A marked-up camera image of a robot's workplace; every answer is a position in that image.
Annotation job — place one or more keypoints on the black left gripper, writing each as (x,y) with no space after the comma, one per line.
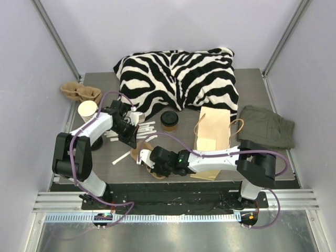
(127,130)

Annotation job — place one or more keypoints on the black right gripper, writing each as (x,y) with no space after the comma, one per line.
(153,160)

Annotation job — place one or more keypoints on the brown pulp cup carrier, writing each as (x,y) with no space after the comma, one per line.
(135,152)
(78,92)

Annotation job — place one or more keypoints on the black plastic cup lid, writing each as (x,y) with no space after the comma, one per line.
(169,118)

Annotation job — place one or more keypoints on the brown paper takeout bag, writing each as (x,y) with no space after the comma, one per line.
(213,130)

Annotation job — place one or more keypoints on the white straw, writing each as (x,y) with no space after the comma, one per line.
(121,158)
(138,138)
(140,130)
(147,126)

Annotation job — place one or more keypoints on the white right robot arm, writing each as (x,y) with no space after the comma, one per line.
(254,163)

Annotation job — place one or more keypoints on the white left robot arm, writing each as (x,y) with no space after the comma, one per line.
(72,155)

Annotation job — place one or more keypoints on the stack of black lids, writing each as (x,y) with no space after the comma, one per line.
(97,144)

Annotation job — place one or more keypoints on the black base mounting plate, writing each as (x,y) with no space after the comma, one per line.
(174,198)

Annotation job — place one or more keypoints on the stack of paper cups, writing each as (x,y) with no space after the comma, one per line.
(87,109)

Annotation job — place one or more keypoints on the olive green folded cloth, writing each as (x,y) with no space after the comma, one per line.
(266,128)

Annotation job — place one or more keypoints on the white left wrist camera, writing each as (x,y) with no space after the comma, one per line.
(136,117)

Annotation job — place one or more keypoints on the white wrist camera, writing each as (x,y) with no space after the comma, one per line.
(144,156)
(136,117)

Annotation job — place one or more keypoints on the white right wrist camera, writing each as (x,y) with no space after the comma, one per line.
(144,156)

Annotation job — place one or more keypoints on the white slotted cable duct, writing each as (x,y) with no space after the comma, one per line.
(89,217)

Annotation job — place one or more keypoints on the aluminium frame rail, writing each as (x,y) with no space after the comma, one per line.
(56,38)

